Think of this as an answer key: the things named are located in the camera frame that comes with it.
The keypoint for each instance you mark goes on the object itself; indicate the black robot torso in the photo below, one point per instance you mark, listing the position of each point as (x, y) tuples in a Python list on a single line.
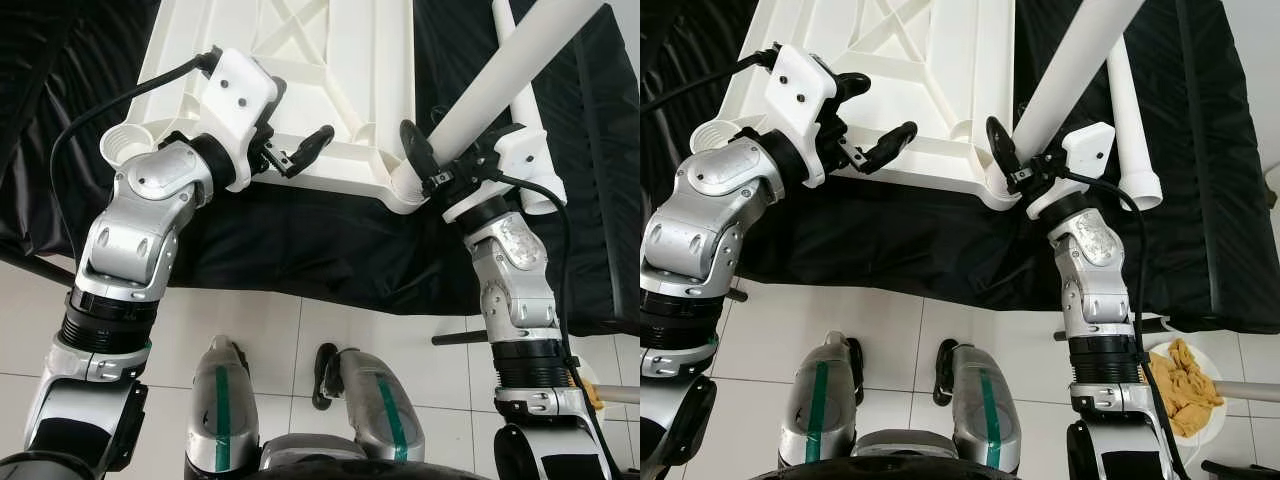
[(930, 472), (380, 472)]

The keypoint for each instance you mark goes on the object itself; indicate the grey metal tube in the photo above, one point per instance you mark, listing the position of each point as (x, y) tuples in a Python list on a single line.
[(1250, 391)]

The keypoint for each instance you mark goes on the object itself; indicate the black cloth table cover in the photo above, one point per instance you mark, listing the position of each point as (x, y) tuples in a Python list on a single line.
[(900, 250), (300, 250)]

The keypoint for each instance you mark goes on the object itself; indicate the silver robot leg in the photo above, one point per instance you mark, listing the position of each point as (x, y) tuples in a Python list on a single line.
[(985, 415), (385, 415), (820, 410), (222, 410)]

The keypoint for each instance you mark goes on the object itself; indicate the black floor object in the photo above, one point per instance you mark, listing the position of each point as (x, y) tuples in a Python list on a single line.
[(1240, 471)]

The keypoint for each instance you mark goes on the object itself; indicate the white plastic table leg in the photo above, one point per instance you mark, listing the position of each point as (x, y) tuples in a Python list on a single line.
[(1130, 120), (528, 105), (1080, 70), (510, 70)]

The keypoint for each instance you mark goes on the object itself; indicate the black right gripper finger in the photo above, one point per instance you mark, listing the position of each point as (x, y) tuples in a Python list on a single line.
[(1004, 150), (418, 152)]

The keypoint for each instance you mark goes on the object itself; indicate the silver left robot leg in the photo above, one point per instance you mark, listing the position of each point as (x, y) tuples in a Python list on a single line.
[(222, 410), (820, 410)]

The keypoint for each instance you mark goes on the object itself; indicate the yellow crumpled cloth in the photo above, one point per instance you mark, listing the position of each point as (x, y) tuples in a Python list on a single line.
[(592, 392), (1180, 390)]

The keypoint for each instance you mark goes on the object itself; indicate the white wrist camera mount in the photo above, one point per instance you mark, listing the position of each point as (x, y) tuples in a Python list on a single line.
[(240, 95), (525, 150), (800, 95), (1090, 150)]

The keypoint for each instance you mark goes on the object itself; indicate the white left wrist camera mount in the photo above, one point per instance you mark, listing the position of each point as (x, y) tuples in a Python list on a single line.
[(240, 95), (800, 95)]

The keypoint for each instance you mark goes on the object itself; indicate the white plastic table top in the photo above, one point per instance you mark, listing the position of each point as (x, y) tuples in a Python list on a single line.
[(350, 80), (950, 80)]

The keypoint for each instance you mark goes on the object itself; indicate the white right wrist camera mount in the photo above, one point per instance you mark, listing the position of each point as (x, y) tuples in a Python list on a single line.
[(1090, 150), (525, 150)]

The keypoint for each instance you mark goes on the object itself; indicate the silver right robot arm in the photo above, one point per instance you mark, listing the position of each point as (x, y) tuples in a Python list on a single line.
[(515, 280), (1095, 280)]

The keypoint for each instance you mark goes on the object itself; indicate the silver right robot leg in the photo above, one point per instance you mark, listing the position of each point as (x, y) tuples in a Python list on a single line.
[(985, 415), (385, 415)]

